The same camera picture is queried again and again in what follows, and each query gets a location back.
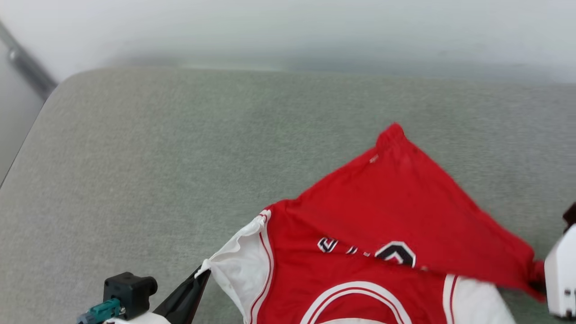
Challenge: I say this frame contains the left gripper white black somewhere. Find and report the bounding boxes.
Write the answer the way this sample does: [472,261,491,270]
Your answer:
[105,266,212,324]

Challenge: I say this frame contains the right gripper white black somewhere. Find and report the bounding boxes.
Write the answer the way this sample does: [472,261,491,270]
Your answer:
[530,224,576,319]

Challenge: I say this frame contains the red basketball jersey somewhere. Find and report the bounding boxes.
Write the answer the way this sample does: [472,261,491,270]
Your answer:
[196,122,548,324]

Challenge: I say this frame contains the grey fabric sofa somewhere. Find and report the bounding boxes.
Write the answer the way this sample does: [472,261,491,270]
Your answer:
[0,66,576,324]

